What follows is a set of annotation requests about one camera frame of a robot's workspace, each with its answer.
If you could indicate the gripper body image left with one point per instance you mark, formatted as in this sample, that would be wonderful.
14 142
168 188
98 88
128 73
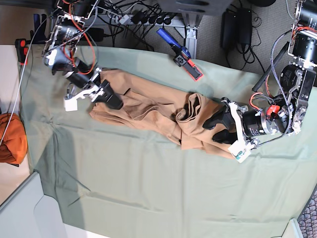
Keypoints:
84 80

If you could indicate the blue handled clamp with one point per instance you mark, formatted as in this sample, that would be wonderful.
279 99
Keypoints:
182 56
37 34

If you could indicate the aluminium frame post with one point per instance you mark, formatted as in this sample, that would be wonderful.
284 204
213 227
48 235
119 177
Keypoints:
191 25

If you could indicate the blue handled clamp left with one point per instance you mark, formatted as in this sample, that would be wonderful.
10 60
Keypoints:
37 34

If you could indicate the folded dark orange cloth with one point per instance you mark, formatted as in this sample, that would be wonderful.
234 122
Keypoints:
13 148

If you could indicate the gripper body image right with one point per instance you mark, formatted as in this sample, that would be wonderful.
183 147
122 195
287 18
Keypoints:
265 121

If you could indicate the light green table cloth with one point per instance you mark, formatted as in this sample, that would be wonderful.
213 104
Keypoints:
127 183

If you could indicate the patterned grey mat corner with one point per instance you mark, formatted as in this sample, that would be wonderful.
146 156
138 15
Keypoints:
308 218

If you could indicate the black power brick left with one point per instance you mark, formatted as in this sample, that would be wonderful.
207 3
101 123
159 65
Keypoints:
97 34

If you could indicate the white plastic bin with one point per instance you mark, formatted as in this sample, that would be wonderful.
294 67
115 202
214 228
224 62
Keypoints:
28 213

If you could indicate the black power adapter right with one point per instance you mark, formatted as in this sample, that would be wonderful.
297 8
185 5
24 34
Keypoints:
228 31

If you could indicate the blue handled clamp centre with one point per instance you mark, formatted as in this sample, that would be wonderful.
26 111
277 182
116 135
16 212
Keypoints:
182 56

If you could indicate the black power adapter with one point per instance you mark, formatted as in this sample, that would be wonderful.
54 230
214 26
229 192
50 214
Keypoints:
244 26
228 31

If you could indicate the tan orange T-shirt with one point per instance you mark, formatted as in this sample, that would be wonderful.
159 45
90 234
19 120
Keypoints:
175 114

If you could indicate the grey power strip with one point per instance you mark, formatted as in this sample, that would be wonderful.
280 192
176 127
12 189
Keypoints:
157 19

